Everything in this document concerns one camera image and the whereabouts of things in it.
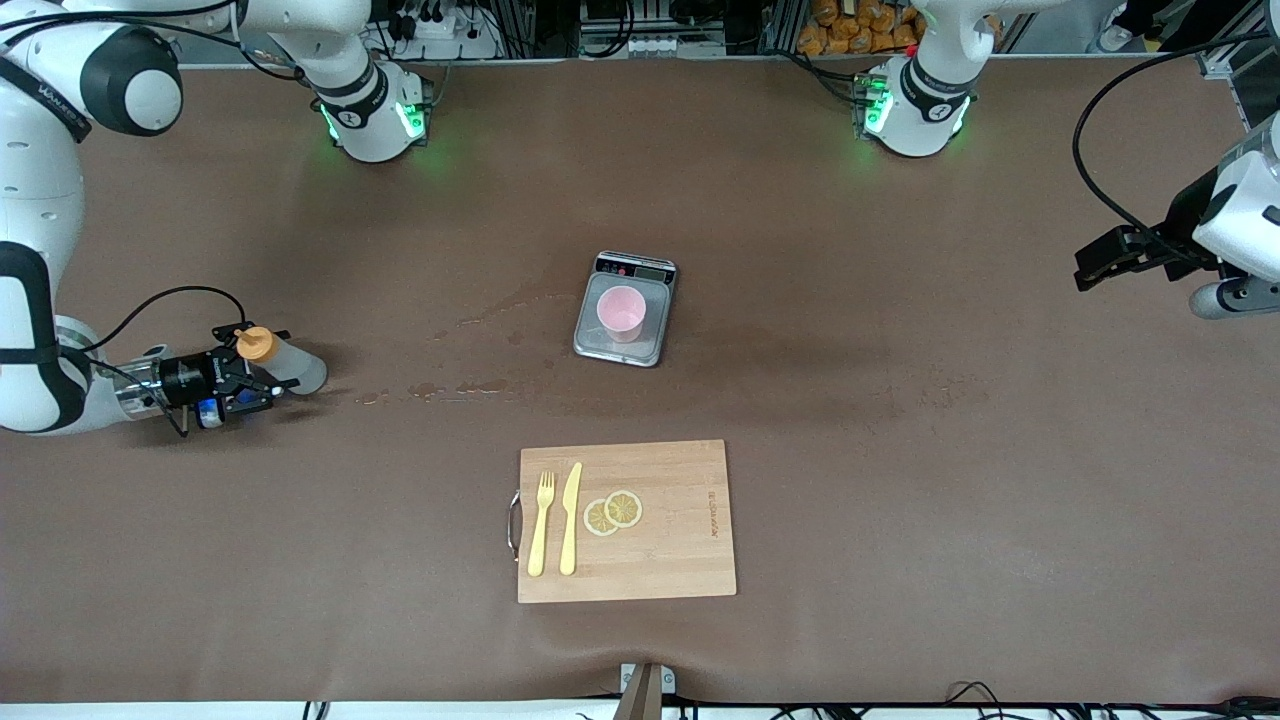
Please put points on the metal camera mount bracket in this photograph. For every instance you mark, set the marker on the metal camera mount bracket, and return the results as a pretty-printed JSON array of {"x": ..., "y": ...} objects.
[{"x": 645, "y": 695}]

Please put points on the brown table cover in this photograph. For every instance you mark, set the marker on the brown table cover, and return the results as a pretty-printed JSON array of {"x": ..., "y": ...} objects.
[{"x": 900, "y": 600}]

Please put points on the lemon slice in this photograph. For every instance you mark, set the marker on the lemon slice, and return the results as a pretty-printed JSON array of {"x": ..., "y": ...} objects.
[
  {"x": 596, "y": 520},
  {"x": 625, "y": 508}
]

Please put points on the white power strip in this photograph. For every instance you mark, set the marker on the white power strip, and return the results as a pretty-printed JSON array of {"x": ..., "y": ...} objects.
[
  {"x": 640, "y": 45},
  {"x": 440, "y": 40}
]

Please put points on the wooden cutting board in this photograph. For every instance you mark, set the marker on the wooden cutting board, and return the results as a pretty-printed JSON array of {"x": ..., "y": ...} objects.
[{"x": 680, "y": 550}]

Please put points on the pink plastic cup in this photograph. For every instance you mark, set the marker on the pink plastic cup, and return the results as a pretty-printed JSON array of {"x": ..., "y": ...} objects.
[{"x": 620, "y": 312}]

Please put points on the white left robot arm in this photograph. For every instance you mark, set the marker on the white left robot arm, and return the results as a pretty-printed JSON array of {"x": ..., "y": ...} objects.
[{"x": 920, "y": 120}]

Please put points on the yellow plastic knife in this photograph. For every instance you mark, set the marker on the yellow plastic knife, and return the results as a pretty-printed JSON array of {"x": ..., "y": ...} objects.
[{"x": 570, "y": 520}]

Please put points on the yellow plastic fork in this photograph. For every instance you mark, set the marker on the yellow plastic fork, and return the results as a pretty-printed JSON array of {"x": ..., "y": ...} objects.
[{"x": 540, "y": 535}]

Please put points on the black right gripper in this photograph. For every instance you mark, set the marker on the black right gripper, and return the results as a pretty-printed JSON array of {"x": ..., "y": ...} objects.
[{"x": 187, "y": 378}]

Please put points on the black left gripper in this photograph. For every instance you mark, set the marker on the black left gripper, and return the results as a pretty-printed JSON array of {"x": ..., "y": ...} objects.
[{"x": 1184, "y": 224}]

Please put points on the aluminium frame profile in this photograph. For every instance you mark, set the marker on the aluminium frame profile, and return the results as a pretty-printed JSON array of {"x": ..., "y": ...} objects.
[{"x": 1215, "y": 65}]

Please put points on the pile of orange packets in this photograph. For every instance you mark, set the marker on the pile of orange packets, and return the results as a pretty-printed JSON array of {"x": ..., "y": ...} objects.
[{"x": 840, "y": 35}]

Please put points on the steel kitchen scale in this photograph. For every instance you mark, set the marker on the steel kitchen scale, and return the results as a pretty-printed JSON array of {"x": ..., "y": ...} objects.
[{"x": 590, "y": 340}]

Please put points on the squeeze bottle orange cap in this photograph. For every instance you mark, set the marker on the squeeze bottle orange cap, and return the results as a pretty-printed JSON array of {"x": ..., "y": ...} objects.
[{"x": 300, "y": 370}]

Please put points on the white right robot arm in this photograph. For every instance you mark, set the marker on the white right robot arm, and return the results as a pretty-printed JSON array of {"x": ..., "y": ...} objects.
[{"x": 30, "y": 200}]

